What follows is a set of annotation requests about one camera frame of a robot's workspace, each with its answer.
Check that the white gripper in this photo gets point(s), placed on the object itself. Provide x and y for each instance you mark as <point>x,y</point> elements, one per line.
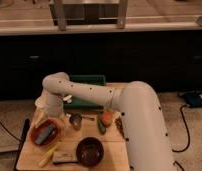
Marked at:
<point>53,106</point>

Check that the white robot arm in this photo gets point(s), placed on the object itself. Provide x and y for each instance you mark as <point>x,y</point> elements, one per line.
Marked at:
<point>148,146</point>

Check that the red bowl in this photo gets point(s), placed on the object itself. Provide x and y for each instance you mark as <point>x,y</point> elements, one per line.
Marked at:
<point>35,131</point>

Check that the dark brown bowl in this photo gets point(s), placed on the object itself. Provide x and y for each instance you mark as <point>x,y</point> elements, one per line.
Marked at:
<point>89,152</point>

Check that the white cup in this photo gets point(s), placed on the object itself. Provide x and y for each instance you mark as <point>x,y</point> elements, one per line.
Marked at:
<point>40,103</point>

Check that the white plastic fork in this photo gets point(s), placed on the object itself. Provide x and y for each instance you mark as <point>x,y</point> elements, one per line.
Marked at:
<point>68,99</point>

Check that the green tray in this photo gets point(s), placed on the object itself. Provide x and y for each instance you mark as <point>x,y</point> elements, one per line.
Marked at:
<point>87,79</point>

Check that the wooden cutting board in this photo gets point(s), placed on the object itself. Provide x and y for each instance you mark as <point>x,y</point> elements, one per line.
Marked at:
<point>115,154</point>

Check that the yellow banana toy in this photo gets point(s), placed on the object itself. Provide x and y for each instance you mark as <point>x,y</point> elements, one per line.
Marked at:
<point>47,156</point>

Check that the green cucumber toy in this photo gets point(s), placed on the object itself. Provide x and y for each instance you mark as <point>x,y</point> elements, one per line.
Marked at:
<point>101,127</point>

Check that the orange carrot toy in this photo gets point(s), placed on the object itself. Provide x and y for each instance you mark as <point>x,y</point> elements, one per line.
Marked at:
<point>106,118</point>

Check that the bunch of red grapes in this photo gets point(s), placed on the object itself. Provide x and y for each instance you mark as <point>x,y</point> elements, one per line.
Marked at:
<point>119,126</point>

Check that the black device on floor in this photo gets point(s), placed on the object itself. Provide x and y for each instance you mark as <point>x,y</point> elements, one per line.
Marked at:
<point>192,98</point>

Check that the brush with black handle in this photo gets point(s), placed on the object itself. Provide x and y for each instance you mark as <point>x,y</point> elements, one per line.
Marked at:
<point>63,157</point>

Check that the metal stool frame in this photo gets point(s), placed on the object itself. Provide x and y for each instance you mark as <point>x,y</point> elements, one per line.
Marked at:
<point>88,12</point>

